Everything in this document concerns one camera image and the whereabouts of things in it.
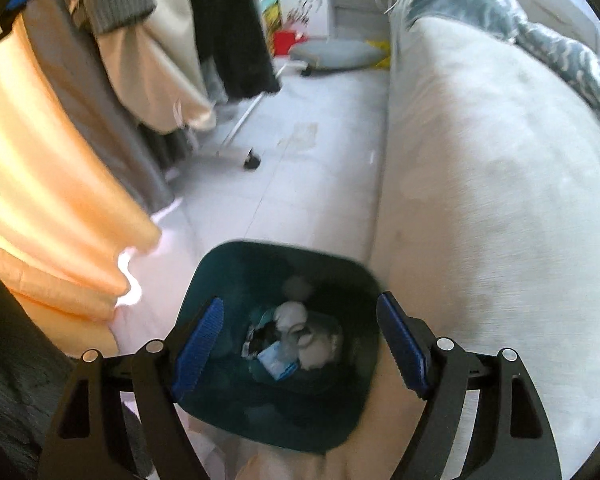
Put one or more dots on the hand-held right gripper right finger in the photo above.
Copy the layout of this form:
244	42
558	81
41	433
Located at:
405	347

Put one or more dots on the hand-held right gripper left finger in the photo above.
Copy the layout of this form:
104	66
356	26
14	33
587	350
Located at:
197	350

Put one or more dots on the black wrapper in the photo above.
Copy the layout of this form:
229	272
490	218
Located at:
260	337

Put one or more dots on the dark teal trash bin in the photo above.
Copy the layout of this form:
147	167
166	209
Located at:
220	280

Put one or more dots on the blue and white packet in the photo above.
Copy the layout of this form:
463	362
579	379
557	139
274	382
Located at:
279	364

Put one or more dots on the white paper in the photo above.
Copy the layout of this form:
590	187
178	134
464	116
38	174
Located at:
321	351

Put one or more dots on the white tissue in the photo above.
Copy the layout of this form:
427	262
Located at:
290	316

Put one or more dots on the cream hanging coat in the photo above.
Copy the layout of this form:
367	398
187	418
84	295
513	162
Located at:
175	60

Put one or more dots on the black hanging coat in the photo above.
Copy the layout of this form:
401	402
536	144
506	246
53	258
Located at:
230	30

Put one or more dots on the dark fuzzy cloth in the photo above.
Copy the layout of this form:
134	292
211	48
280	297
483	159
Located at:
15	360

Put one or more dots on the light grey sofa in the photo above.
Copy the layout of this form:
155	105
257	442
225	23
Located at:
505	170

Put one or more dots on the orange curtain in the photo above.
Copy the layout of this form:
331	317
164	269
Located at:
45	185

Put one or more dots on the colourful picture board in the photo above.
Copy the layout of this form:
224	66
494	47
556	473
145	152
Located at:
271	10

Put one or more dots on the white wheeled clothes rack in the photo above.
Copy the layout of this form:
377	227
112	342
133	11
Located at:
240	122

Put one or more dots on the red box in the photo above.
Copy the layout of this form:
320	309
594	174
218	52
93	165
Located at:
284	43

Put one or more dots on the grey floor cushion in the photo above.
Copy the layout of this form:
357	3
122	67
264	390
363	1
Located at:
335	54

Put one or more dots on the grey white patterned blanket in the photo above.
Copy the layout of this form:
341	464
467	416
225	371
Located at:
565	50

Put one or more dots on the teal grey blanket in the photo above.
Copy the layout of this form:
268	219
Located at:
455	5

